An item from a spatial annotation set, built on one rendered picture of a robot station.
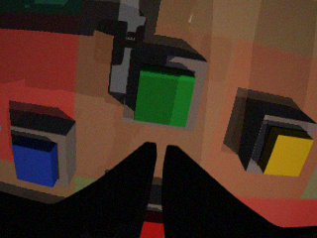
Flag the blue button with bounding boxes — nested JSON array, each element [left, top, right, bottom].
[[11, 112, 76, 187]]

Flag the red button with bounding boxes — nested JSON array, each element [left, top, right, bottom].
[[140, 185, 163, 238]]

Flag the yellow button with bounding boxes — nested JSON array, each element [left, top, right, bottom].
[[238, 103, 317, 178]]

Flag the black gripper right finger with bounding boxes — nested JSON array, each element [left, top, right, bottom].
[[161, 146, 317, 238]]

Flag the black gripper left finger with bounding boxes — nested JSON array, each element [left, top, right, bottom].
[[0, 142, 158, 238]]

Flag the green button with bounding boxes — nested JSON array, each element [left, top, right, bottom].
[[123, 45, 209, 132]]

